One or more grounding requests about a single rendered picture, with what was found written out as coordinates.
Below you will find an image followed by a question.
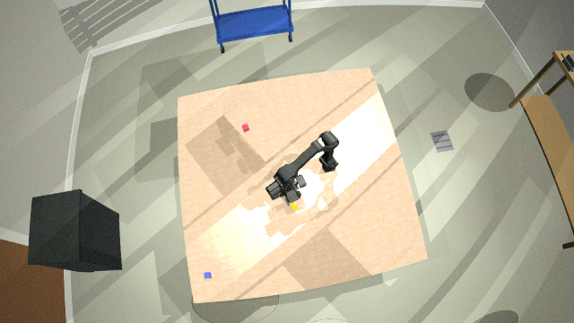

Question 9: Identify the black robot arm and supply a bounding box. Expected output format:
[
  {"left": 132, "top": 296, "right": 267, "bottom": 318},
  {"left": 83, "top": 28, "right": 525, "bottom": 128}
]
[{"left": 265, "top": 130, "right": 340, "bottom": 204}]

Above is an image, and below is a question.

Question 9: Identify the yellow bar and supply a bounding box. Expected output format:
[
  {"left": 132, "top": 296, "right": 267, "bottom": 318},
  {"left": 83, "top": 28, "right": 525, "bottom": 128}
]
[{"left": 288, "top": 202, "right": 299, "bottom": 212}]

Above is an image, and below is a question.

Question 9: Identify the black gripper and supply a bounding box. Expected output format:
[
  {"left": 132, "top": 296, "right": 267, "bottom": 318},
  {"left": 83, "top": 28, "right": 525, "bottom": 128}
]
[{"left": 270, "top": 174, "right": 307, "bottom": 201}]

